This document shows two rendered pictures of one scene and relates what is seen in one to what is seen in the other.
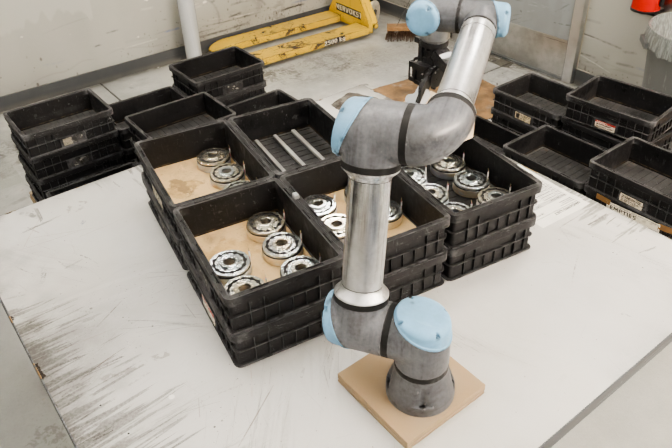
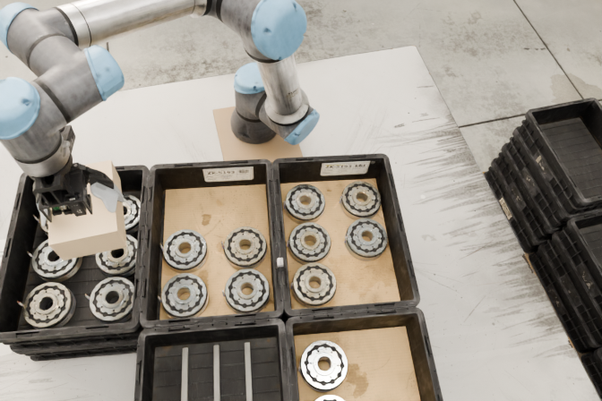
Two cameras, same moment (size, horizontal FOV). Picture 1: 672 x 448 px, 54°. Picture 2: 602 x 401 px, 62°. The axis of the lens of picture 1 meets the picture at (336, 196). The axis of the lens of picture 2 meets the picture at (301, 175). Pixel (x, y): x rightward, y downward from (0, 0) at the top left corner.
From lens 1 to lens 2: 183 cm
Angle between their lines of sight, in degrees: 86
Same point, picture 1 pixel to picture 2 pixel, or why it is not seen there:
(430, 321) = (253, 68)
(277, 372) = not seen: hidden behind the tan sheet
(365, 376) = (285, 146)
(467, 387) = (225, 112)
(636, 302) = not seen: hidden behind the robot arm
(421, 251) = (188, 183)
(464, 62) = not seen: outside the picture
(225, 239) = (359, 294)
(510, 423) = (213, 93)
